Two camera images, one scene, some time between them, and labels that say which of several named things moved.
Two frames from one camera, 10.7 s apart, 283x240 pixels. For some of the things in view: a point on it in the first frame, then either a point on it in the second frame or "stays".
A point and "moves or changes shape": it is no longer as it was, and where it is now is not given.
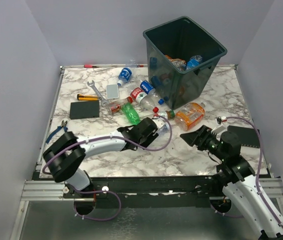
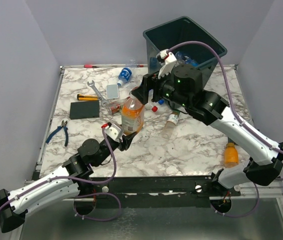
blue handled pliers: (63, 125) stays
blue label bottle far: (124, 76) stays
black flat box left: (84, 109) stays
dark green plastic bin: (183, 56) stays
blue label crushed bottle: (193, 61) moves or changes shape
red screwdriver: (90, 66) stays
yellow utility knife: (87, 97) stays
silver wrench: (104, 102) stays
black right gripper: (199, 137) -> (154, 82)
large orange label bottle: (189, 115) -> (133, 112)
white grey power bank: (112, 91) stays
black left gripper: (151, 137) -> (126, 141)
